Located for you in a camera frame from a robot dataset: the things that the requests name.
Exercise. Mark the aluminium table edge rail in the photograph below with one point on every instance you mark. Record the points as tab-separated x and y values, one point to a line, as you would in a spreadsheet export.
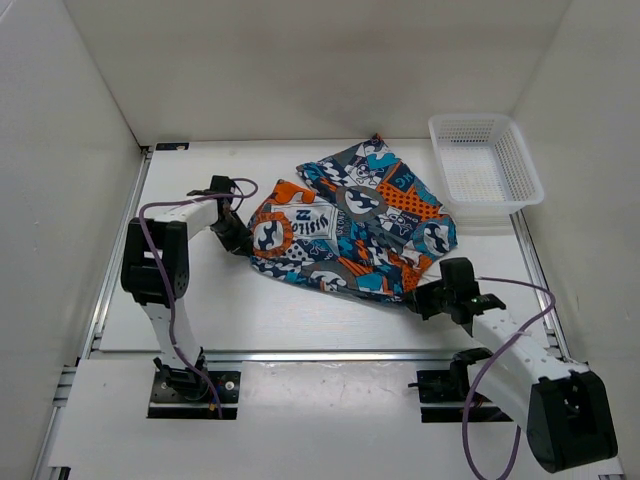
236	356

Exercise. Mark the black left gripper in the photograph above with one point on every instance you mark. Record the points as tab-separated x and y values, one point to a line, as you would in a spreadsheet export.
236	244

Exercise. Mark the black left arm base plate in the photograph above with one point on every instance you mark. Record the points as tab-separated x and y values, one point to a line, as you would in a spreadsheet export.
167	402

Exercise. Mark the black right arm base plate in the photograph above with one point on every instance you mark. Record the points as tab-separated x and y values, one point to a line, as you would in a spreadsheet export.
440	401

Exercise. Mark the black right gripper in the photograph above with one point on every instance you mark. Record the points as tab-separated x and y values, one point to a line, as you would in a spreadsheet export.
417	300

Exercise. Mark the white plastic mesh basket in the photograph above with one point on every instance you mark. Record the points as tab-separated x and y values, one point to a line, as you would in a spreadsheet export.
486	168

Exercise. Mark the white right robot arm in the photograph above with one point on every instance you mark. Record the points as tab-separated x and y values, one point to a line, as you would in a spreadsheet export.
560	407

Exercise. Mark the dark label sticker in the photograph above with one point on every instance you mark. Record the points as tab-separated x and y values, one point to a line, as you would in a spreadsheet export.
172	146

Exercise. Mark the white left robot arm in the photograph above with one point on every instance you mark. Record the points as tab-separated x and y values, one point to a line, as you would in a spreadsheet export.
155	271

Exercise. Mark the colourful patterned shorts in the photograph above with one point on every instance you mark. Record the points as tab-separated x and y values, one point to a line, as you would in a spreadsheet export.
360	223

